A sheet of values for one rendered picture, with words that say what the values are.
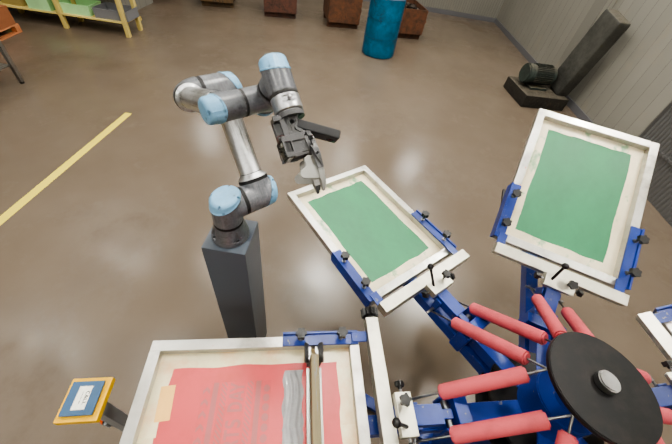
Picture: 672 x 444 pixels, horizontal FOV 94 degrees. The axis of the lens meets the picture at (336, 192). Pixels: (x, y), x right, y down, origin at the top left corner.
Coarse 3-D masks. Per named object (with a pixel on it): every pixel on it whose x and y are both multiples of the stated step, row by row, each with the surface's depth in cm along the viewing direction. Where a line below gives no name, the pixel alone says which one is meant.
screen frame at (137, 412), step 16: (160, 352) 116; (176, 352) 118; (192, 352) 119; (208, 352) 120; (352, 352) 123; (144, 368) 111; (352, 368) 119; (144, 384) 108; (352, 384) 118; (144, 400) 105; (128, 416) 101; (128, 432) 98; (368, 432) 106
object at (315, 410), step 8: (312, 360) 113; (312, 368) 111; (312, 376) 110; (312, 384) 108; (312, 392) 106; (312, 400) 104; (312, 408) 103; (320, 408) 103; (312, 416) 101; (320, 416) 102; (312, 424) 100; (320, 424) 100; (312, 432) 98; (320, 432) 99; (312, 440) 97; (320, 440) 97
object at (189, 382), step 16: (192, 368) 116; (208, 368) 117; (224, 368) 117; (240, 368) 118; (256, 368) 119; (272, 368) 119; (288, 368) 120; (304, 368) 120; (336, 368) 122; (176, 384) 112; (192, 384) 112; (272, 384) 115; (304, 384) 117; (336, 384) 118; (176, 400) 109; (192, 400) 109; (272, 400) 112; (304, 400) 113; (336, 400) 114; (176, 416) 105; (192, 416) 106; (272, 416) 109; (304, 416) 110; (336, 416) 111; (160, 432) 102; (176, 432) 102; (192, 432) 103
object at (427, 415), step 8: (416, 408) 108; (424, 408) 108; (432, 408) 109; (440, 408) 109; (416, 416) 106; (424, 416) 107; (432, 416) 107; (440, 416) 107; (424, 424) 105; (432, 424) 105; (440, 424) 106
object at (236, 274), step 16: (256, 224) 137; (208, 240) 128; (256, 240) 141; (208, 256) 129; (224, 256) 128; (240, 256) 126; (256, 256) 146; (224, 272) 136; (240, 272) 135; (256, 272) 152; (224, 288) 146; (240, 288) 145; (256, 288) 159; (224, 304) 158; (240, 304) 156; (256, 304) 166; (224, 320) 171; (240, 320) 169; (256, 320) 173; (240, 336) 185; (256, 336) 182
